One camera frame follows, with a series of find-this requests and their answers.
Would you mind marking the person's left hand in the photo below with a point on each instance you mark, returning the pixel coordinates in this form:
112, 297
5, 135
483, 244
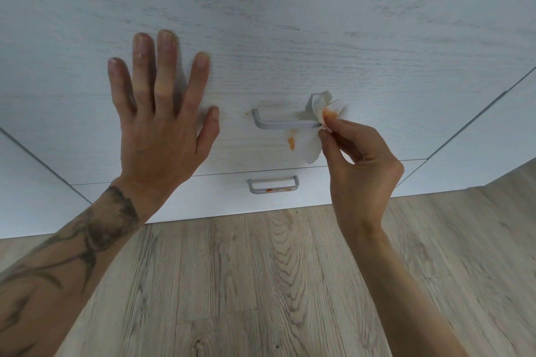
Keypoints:
159, 139

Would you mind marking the person's right hand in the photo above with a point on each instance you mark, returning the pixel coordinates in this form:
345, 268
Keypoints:
364, 177

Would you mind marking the white stained wipe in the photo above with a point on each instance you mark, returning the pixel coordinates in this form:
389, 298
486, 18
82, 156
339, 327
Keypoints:
307, 147

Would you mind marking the person's left forearm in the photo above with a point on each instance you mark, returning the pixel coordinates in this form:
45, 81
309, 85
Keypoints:
63, 281

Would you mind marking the person's right forearm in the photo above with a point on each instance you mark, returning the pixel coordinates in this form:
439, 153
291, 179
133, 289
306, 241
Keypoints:
402, 306

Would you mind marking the white cabinet door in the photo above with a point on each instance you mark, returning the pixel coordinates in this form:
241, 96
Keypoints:
29, 193
481, 151

